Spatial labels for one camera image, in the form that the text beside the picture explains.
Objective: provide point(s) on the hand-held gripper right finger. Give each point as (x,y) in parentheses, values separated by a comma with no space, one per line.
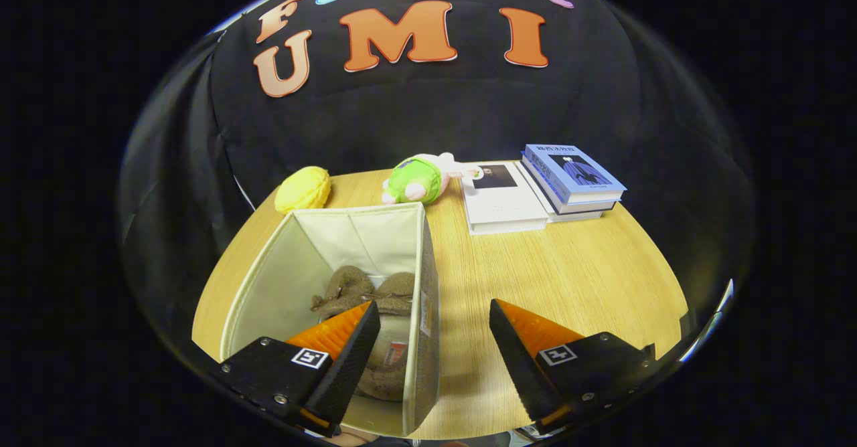
(519,367)

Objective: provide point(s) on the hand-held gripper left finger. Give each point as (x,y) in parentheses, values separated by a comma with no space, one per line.
(351,370)

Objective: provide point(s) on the brown fuzzy shoe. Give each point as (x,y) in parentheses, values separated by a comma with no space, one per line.
(345,283)
(398,286)

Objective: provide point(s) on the grey fabric storage box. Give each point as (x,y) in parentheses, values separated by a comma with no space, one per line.
(301,266)

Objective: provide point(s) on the white book with dark photo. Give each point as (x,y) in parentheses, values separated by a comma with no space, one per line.
(502,206)

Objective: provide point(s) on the book with blue spine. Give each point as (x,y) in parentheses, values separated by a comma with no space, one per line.
(589,207)

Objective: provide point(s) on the yellow plush toy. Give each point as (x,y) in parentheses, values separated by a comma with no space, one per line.
(302,191)

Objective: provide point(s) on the green and pink plush toy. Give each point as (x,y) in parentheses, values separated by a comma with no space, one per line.
(415,181)

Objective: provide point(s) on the blue cover book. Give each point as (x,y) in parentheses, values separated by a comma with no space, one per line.
(576,169)

